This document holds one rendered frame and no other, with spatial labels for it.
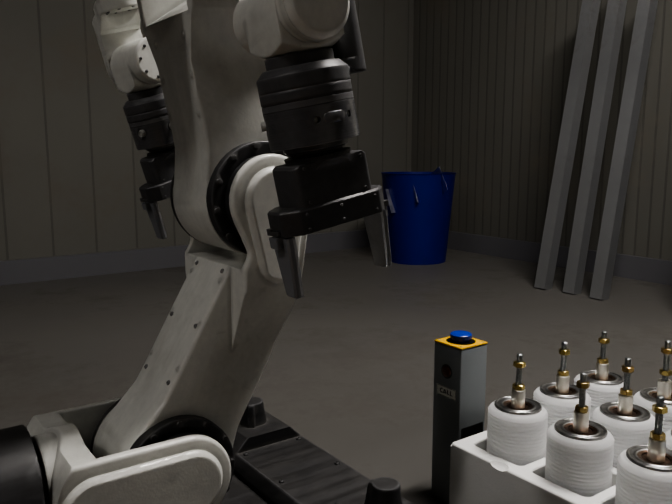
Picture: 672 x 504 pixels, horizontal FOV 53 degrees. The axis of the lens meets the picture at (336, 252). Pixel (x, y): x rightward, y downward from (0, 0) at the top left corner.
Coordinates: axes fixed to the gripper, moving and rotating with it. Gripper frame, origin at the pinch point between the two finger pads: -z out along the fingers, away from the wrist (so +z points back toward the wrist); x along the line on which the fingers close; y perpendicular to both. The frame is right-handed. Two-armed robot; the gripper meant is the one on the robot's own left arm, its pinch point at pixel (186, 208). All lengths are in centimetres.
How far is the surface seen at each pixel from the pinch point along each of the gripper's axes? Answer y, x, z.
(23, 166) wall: 263, 39, -8
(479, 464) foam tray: -33, 20, -49
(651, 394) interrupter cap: -46, 51, -50
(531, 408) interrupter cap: -37, 30, -43
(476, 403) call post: -21, 34, -50
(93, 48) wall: 261, 92, 38
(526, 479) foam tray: -43, 20, -48
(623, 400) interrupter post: -47, 40, -44
